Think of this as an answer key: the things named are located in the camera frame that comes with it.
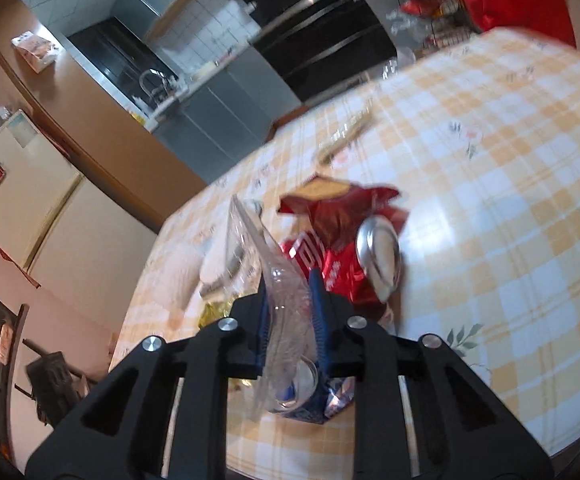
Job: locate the red foil snack bag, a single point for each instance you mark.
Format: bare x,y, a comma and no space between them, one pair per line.
340,210

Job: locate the red drink can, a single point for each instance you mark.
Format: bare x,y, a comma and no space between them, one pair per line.
375,255

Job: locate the chrome kitchen faucet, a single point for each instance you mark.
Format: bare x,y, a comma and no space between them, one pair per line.
155,82

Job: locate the hanging snack bag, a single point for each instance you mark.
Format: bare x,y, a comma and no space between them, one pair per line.
35,50

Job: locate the cream refrigerator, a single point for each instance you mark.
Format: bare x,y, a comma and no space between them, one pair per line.
45,200

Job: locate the black chair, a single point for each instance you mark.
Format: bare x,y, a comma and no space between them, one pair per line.
52,375

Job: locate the blue foil wrapper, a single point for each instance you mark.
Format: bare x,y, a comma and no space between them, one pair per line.
337,400

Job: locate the wooden door frame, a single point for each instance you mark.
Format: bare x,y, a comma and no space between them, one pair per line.
95,120

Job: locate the yellow checkered tablecloth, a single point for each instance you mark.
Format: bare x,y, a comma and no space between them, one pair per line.
495,200

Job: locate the slim clear wrapper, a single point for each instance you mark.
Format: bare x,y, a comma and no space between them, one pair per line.
347,132

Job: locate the gold red wrapper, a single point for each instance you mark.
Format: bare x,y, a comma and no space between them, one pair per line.
217,315

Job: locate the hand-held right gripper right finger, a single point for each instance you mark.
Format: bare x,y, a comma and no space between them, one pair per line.
320,320

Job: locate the white foam net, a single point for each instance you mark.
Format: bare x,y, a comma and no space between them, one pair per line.
185,275

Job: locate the grey lower kitchen cabinets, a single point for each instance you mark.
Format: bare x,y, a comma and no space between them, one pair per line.
230,115

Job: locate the red paper poster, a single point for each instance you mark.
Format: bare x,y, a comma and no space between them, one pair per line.
17,267

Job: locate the clear plastic package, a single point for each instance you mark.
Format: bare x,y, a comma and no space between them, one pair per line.
285,300

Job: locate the white fridge label sticker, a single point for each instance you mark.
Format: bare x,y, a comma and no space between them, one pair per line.
21,135

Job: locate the dark kitchen window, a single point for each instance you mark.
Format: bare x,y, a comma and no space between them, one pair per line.
115,60

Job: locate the clear plastic bags heap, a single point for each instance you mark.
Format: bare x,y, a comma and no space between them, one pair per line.
402,45

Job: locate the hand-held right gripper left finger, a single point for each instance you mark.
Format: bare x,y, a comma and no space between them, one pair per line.
264,320

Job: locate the black built-in oven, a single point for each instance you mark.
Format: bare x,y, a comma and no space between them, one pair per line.
320,35

